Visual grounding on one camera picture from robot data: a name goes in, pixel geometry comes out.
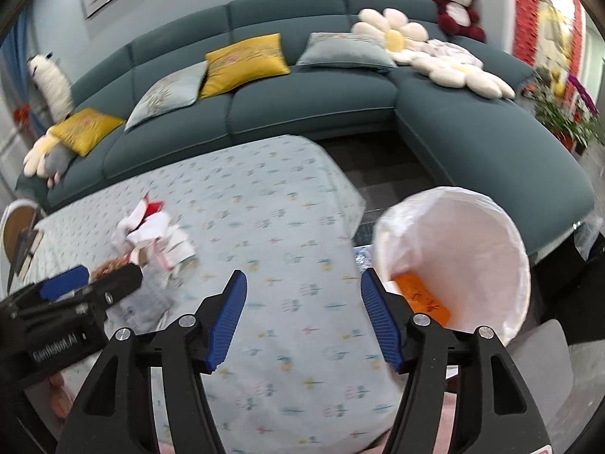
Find orange snack bag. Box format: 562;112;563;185
394;273;451;326

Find white tissue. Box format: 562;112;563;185
111;210;196;288

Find red envelope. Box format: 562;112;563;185
143;194;164;219

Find pink fluffy blanket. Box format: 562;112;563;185
48;373;456;454

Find wooden chair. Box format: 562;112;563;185
1;199;45;298

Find floral light blue tablecloth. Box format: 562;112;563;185
27;135;402;453

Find cream flower pillow left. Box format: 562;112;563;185
23;134;59;178

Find grey plush toy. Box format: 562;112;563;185
42;143;77;189

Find yellow cushion left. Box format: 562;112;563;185
47;108;124;157

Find yellow cushion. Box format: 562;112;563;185
199;34;290;100
47;108;124;157

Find white long plush toy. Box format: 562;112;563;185
28;54;74;124

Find light grey cushion left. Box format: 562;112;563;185
125;61;208;131

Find light grey cushion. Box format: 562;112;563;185
125;61;208;131
296;32;397;71

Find white flower pillow flat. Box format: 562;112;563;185
411;53;516;100

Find yellow cushion centre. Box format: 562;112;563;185
199;34;290;100

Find dark green sectional sofa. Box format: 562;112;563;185
16;0;595;253

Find pink folded cloth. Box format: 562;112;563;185
420;39;483;69

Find potted flowers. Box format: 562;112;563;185
523;66;604;152

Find light grey cushion right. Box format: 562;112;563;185
296;32;397;71

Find white flower pillow upright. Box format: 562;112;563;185
351;8;429;66

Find red white plush bear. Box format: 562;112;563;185
432;0;486;43

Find red wall hanging decoration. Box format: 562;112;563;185
511;0;586;104

